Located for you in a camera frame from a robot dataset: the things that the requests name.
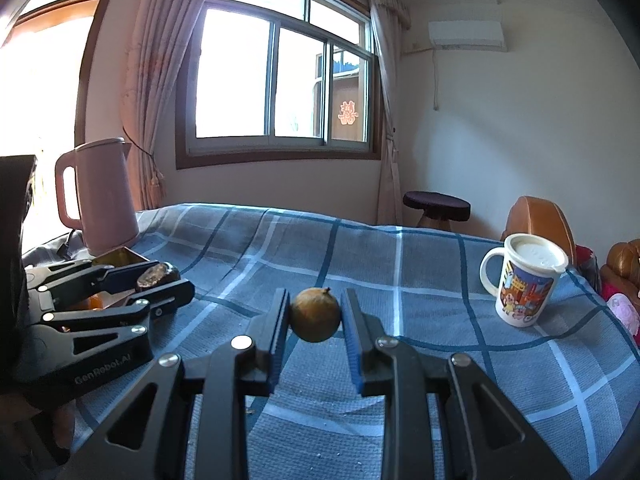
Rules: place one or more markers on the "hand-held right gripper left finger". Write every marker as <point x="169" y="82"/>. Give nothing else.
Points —
<point x="280" y="330"/>

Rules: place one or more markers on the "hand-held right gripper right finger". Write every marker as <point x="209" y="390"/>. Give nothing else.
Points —
<point x="352" y="340"/>

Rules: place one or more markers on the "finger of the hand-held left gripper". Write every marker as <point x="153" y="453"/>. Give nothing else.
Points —
<point x="120" y="275"/>
<point x="165" y="297"/>

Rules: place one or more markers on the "rectangular metal tin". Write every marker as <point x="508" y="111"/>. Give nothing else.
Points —
<point x="120" y="256"/>

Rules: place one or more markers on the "sugarcane piece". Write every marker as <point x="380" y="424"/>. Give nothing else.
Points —
<point x="155" y="275"/>

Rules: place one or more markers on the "brown longan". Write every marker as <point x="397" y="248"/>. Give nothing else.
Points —
<point x="315" y="315"/>

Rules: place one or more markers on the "person's left hand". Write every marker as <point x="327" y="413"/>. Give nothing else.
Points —
<point x="64" y="425"/>

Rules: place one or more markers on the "pink electric kettle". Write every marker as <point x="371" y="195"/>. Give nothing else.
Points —
<point x="105" y="195"/>

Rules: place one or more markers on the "blue plaid tablecloth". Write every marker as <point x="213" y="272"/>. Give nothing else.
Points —
<point x="400" y="270"/>

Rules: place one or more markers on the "dark round stool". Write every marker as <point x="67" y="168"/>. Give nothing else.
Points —
<point x="437" y="205"/>

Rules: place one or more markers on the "white cartoon mug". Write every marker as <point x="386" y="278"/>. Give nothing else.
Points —
<point x="525" y="290"/>

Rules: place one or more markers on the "pink curtain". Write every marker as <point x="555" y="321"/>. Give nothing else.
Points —
<point x="155" y="60"/>

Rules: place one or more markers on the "brown leather chair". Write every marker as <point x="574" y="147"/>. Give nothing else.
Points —
<point x="540" y="220"/>
<point x="622" y="260"/>

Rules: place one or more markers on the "red window decoration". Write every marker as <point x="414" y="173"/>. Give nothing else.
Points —
<point x="348" y="112"/>

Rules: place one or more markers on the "sliding glass window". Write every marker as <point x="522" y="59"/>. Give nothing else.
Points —
<point x="235" y="75"/>

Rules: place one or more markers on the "beige curtain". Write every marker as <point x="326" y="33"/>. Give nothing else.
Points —
<point x="390" y="85"/>

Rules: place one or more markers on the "air conditioner pipe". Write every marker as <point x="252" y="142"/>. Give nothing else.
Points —
<point x="436" y="80"/>

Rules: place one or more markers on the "pink floral cloth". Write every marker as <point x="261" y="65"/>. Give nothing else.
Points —
<point x="625" y="310"/>

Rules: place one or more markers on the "white air conditioner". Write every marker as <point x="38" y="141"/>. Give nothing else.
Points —
<point x="467" y="34"/>

